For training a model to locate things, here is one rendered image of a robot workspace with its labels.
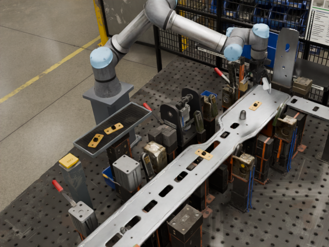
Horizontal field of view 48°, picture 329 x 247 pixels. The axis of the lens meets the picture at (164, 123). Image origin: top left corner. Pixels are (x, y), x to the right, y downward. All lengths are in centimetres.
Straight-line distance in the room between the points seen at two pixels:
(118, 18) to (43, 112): 149
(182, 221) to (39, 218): 86
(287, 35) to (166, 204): 110
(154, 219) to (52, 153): 208
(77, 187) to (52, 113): 232
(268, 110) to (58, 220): 122
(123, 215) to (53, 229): 53
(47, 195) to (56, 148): 141
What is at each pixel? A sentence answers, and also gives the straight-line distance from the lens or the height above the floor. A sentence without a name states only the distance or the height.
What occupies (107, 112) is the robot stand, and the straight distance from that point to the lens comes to 203.
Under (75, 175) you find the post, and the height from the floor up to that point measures 110.
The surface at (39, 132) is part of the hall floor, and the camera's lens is 376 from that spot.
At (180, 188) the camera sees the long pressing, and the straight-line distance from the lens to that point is 162.
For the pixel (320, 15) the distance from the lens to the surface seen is 232.
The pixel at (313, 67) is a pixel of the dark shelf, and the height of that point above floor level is 103.
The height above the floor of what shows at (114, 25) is 32.
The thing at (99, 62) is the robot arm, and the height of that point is 131.
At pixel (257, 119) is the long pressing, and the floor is 100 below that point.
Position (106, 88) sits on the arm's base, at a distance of 200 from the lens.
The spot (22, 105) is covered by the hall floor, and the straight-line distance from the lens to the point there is 422.
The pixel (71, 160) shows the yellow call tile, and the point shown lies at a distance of 160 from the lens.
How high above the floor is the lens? 223
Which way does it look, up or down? 39 degrees down
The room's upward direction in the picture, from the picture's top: 6 degrees counter-clockwise
